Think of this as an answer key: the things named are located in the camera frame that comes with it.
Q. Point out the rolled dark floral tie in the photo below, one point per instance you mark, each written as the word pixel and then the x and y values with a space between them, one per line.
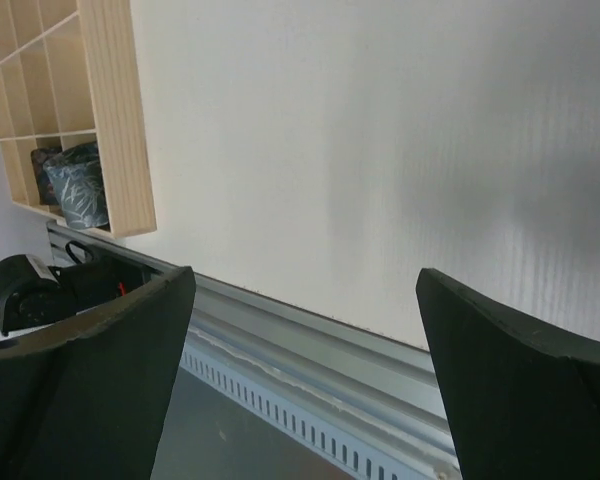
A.
pixel 39 157

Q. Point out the wooden grid organizer tray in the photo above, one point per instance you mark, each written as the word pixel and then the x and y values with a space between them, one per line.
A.
pixel 69 76

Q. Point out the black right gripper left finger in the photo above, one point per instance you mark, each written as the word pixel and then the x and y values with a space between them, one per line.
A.
pixel 87 397

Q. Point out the aluminium frame rail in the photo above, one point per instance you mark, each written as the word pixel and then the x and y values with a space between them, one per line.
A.
pixel 387 384

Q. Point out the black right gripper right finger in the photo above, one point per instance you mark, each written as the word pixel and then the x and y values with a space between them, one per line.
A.
pixel 521 396

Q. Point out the rolled grey leaf-pattern tie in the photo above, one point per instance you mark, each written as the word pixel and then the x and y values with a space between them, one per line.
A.
pixel 77 181

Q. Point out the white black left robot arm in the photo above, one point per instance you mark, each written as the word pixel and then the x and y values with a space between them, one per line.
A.
pixel 34 294

